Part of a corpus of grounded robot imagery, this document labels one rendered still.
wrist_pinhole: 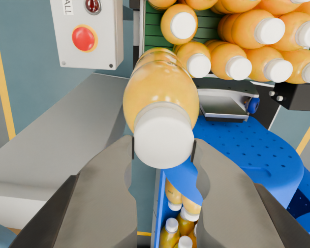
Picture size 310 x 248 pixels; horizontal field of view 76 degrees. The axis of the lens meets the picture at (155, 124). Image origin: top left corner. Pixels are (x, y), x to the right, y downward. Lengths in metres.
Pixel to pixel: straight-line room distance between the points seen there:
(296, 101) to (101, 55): 0.47
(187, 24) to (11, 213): 0.55
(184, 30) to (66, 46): 0.20
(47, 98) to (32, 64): 0.26
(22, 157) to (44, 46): 1.09
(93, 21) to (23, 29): 1.35
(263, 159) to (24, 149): 0.64
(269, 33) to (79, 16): 0.31
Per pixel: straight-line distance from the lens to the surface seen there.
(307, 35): 0.43
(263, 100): 1.59
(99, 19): 0.37
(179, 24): 0.36
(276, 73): 0.42
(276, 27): 0.41
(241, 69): 0.40
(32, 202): 0.55
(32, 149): 0.72
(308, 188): 1.05
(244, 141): 0.48
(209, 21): 0.58
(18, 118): 1.98
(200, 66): 0.37
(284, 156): 0.48
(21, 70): 1.79
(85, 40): 0.37
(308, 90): 0.61
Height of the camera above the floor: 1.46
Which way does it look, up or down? 63 degrees down
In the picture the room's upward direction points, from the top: 179 degrees counter-clockwise
